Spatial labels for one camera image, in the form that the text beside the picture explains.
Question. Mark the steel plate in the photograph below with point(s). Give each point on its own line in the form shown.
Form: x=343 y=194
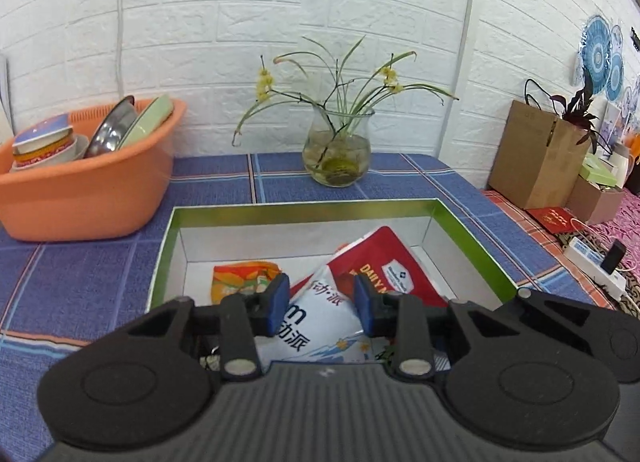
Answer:
x=113 y=129

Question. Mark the blue paper fan decoration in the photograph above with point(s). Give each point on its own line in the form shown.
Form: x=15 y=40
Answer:
x=600 y=53

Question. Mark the light green flat box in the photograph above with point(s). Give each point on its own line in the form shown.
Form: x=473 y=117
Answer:
x=594 y=170

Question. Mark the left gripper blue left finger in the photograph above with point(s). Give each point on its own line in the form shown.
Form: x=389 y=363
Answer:
x=266 y=310

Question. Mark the light green plate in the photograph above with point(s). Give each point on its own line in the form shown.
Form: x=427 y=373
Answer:
x=149 y=120

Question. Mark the red daily nuts bag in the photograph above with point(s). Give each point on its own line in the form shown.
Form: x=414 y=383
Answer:
x=387 y=263

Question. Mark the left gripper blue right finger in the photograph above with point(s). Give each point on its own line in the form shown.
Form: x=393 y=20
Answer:
x=377 y=312

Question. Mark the green cardboard box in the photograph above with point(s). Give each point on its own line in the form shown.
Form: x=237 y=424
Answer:
x=301 y=238

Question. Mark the purple leaf plant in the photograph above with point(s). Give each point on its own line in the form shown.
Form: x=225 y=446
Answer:
x=574 y=111

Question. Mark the red envelope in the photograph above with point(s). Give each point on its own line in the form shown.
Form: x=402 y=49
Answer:
x=556 y=220

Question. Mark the glass vase with orchid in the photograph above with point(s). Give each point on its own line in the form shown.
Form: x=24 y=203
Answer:
x=337 y=150

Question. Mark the white power strip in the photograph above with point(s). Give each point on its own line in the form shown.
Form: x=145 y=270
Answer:
x=590 y=263

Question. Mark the orange plaid cloth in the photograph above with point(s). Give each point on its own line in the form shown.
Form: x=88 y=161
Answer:
x=624 y=227

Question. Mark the stacked ceramic bowls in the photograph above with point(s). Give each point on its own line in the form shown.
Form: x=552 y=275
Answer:
x=48 y=143

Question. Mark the tall brown cardboard box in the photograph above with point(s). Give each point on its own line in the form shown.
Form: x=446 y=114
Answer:
x=538 y=159

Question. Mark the white blue snack bag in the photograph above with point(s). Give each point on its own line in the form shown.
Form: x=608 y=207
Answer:
x=320 y=325

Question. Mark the orange yellow snack pack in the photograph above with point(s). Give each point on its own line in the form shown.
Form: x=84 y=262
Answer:
x=243 y=277

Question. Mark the orange plastic basin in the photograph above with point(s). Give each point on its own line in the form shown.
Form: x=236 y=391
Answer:
x=90 y=199

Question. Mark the small brown cardboard box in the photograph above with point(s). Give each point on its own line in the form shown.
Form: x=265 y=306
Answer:
x=592 y=204

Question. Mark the black power adapter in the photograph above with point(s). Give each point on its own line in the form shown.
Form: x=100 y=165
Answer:
x=613 y=257

